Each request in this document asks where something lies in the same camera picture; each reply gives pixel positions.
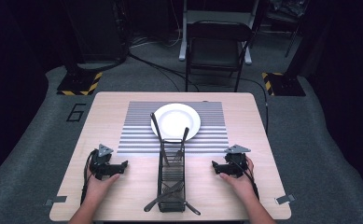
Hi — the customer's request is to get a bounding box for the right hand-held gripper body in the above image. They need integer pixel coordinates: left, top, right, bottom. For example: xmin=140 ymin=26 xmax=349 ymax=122
xmin=220 ymin=144 xmax=252 ymax=179

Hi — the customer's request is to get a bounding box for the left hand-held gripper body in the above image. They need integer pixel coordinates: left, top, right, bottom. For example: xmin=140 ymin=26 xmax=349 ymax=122
xmin=89 ymin=143 xmax=119 ymax=181

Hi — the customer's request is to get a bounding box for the black wire cutlery basket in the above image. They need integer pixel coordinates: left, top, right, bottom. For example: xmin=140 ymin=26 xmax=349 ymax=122
xmin=157 ymin=137 xmax=188 ymax=214

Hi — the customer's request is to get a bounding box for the person's right hand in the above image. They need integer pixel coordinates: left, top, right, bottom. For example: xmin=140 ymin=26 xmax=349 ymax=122
xmin=218 ymin=155 xmax=257 ymax=201

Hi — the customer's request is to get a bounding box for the person's left hand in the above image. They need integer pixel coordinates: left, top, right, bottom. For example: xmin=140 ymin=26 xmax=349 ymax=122
xmin=85 ymin=173 xmax=121 ymax=203

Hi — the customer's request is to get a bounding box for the grey striped placemat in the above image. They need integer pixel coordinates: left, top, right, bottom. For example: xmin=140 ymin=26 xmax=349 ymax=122
xmin=117 ymin=101 xmax=230 ymax=155

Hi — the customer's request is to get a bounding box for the grey tape strip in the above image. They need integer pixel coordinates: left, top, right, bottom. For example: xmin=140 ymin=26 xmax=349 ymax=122
xmin=274 ymin=193 xmax=296 ymax=205
xmin=44 ymin=195 xmax=68 ymax=207

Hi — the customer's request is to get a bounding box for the white round plate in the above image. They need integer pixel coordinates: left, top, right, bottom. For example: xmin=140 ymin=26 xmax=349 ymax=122
xmin=150 ymin=103 xmax=202 ymax=144

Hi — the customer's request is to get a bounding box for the black hazard-striped stand base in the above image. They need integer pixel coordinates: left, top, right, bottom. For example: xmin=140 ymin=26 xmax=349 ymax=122
xmin=56 ymin=71 xmax=104 ymax=97
xmin=261 ymin=72 xmax=307 ymax=97

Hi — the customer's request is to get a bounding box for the black folding chair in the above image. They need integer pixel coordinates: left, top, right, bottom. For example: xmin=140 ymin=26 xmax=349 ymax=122
xmin=184 ymin=20 xmax=254 ymax=93

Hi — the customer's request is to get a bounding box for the large black cabinet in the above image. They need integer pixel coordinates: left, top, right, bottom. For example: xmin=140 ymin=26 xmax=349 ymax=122
xmin=64 ymin=0 xmax=130 ymax=64

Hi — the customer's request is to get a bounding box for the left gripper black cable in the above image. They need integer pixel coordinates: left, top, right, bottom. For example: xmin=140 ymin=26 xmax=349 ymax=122
xmin=79 ymin=148 xmax=99 ymax=207

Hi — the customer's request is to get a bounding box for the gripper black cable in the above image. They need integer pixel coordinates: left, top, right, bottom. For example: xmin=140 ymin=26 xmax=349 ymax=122
xmin=231 ymin=159 xmax=261 ymax=201
xmin=79 ymin=148 xmax=99 ymax=207

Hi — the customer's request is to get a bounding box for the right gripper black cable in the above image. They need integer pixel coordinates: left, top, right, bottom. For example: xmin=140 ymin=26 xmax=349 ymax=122
xmin=231 ymin=159 xmax=261 ymax=201

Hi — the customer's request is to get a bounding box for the black floor cable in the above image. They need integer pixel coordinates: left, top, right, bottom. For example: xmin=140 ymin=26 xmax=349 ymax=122
xmin=76 ymin=46 xmax=201 ymax=93

